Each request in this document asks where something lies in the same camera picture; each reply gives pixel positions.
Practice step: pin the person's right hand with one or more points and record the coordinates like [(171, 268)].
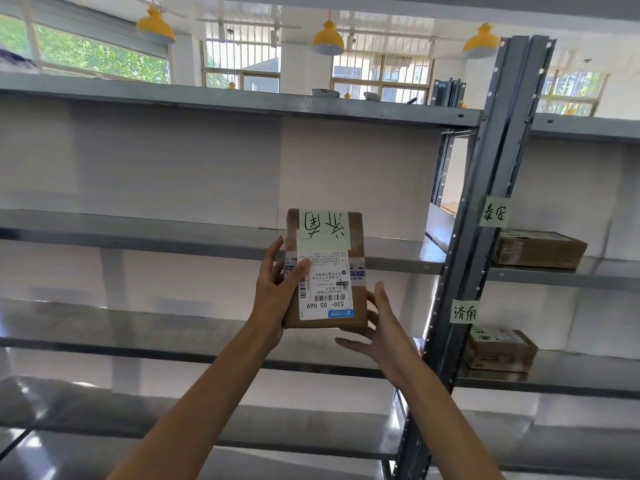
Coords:
[(392, 349)]

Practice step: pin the person's left hand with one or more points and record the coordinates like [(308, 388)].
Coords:
[(267, 299)]

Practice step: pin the person's left thumb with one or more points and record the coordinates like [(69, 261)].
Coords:
[(298, 275)]

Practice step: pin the person's right thumb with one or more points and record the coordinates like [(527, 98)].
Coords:
[(384, 304)]

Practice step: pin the brown cardboard parcel white label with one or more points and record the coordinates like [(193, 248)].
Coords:
[(330, 289)]

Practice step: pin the person's right forearm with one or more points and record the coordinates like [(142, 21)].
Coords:
[(445, 429)]

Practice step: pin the person's left forearm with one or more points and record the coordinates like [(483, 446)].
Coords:
[(200, 409)]

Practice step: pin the green handwritten note on parcel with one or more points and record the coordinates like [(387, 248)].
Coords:
[(322, 229)]

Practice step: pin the small brown parcel green note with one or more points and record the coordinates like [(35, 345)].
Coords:
[(502, 354)]

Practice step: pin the flat brown taped parcel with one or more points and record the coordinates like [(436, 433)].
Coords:
[(540, 250)]

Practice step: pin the grey bowl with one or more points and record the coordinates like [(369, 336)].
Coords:
[(374, 96), (325, 92)]

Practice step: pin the wide grey metal shelving unit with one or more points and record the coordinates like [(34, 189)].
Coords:
[(200, 102)]

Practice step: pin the narrow grey metal shelving unit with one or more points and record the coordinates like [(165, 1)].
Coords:
[(575, 369)]

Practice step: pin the barred window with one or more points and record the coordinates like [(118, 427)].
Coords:
[(382, 77), (240, 64)]

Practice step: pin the yellow pendant lamp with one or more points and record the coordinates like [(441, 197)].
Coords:
[(481, 43), (156, 25), (328, 40)]

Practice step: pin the white ceiling fan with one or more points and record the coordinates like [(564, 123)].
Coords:
[(235, 24), (395, 37)]

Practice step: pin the large window with green trees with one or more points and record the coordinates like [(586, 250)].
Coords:
[(95, 57)]

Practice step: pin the green sticky note on post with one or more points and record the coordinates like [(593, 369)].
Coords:
[(464, 312), (495, 212)]

